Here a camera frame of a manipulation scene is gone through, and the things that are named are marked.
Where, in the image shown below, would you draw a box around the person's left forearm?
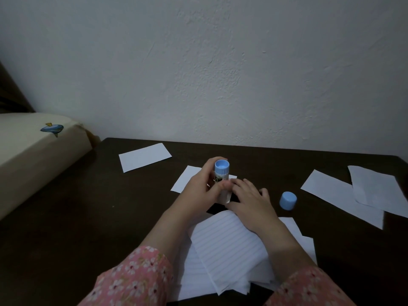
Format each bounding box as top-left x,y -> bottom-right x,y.
78,207 -> 198,306

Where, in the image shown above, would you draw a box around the person's right forearm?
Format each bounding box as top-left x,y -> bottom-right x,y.
260,219 -> 356,306

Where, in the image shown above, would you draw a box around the blue glue stick cap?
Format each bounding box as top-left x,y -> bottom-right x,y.
279,191 -> 298,211

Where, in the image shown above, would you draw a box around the dark brown curtain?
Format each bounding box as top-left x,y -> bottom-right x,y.
0,62 -> 35,114

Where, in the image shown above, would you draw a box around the person's left hand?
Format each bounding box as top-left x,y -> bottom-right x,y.
170,156 -> 233,222

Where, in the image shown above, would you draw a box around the beige mattress with whale print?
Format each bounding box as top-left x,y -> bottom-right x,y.
0,112 -> 93,220

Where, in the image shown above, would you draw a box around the white panda print glue stick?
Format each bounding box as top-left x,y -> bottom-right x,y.
214,159 -> 232,204

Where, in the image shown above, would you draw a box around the white paper sheets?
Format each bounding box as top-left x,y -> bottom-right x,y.
119,143 -> 408,230

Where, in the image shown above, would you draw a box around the person's right hand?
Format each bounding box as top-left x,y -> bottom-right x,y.
225,178 -> 281,236

